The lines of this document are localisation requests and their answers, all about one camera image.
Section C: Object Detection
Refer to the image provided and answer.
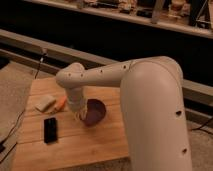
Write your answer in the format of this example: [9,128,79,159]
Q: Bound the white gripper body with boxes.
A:
[66,87,86,112]

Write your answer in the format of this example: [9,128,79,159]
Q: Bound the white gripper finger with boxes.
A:
[75,111,81,120]
[81,103,88,117]

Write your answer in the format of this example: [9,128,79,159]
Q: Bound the dark purple ceramic bowl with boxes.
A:
[80,99,106,127]

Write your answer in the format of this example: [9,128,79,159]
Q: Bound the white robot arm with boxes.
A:
[56,56,192,171]

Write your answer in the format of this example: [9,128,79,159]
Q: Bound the orange carrot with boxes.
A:
[54,96,67,111]

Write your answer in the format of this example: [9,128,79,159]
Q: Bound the black phone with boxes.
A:
[44,117,58,143]

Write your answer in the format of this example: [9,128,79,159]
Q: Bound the beige sponge block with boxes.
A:
[35,95,56,112]

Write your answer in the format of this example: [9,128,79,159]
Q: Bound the wooden board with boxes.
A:
[12,78,128,171]

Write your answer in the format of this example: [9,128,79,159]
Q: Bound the grey carpet mat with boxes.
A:
[0,61,54,171]

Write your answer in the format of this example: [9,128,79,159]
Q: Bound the black cable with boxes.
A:
[0,49,48,148]

